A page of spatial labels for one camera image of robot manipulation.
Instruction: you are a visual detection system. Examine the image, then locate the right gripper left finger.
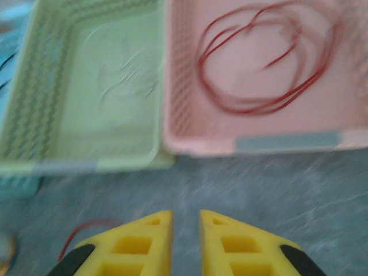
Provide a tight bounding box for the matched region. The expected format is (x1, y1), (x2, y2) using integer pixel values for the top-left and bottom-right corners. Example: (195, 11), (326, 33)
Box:
(47, 209), (175, 276)

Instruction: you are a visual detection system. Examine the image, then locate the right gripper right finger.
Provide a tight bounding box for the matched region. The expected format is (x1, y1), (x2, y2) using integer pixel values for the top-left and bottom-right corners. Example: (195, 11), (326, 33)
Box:
(200, 209), (325, 276)

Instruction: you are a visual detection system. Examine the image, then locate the thin white cable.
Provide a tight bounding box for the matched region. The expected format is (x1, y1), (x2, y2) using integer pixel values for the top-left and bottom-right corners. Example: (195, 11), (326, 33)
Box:
(86, 25), (159, 110)

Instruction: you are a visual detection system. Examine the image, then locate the thick red cable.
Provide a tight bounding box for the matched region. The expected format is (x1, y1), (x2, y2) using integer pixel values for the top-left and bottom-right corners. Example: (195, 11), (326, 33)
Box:
(197, 1), (346, 116)

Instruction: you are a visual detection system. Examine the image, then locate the thin dark red cable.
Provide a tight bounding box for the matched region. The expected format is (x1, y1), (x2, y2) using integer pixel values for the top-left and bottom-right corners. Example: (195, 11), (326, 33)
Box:
(197, 5), (305, 113)

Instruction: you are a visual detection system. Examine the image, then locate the green plastic basket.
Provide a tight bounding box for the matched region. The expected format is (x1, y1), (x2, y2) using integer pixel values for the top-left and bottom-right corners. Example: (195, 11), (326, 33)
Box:
(0, 0), (176, 176)

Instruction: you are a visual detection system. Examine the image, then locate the pink plastic basket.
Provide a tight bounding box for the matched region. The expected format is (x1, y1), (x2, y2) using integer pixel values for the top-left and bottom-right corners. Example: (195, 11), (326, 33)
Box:
(162, 0), (368, 158)

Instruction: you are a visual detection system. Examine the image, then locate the blue plastic basket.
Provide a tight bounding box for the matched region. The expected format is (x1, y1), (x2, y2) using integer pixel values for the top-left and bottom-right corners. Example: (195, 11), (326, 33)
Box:
(0, 5), (44, 199)

